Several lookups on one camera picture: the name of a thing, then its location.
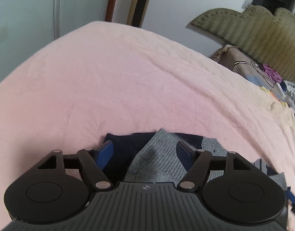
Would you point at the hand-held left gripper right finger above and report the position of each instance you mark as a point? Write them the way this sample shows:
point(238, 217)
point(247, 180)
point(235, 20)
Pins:
point(182, 152)

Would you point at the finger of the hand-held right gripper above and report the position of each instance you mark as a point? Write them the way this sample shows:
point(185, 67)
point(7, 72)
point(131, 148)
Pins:
point(291, 195)

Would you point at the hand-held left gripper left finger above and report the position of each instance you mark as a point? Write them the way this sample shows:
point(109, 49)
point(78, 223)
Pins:
point(106, 152)

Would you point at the grey sweater with navy sleeves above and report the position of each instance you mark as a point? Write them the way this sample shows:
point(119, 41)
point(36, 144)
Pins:
point(157, 156)

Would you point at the pink blanket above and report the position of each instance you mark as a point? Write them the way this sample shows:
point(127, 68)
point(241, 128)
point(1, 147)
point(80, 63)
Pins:
point(89, 89)

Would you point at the small white box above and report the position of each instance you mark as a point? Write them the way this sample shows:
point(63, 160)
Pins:
point(280, 91)

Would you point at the brown pillow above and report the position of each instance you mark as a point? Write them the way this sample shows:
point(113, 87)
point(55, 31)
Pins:
point(236, 60)

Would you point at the purple cloth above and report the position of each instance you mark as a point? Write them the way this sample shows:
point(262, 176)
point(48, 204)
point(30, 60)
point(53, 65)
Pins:
point(272, 73)

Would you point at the green padded headboard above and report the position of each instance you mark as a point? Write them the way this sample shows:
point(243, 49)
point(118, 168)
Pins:
point(258, 33)

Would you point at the gold tower fan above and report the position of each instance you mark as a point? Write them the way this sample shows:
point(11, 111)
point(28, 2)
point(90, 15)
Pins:
point(140, 2)

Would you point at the white flower print wardrobe door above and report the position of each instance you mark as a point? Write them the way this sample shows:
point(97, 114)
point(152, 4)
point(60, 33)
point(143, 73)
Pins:
point(29, 12)

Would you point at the brown wooden door frame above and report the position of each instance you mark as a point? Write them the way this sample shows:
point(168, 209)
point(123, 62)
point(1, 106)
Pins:
point(112, 2)

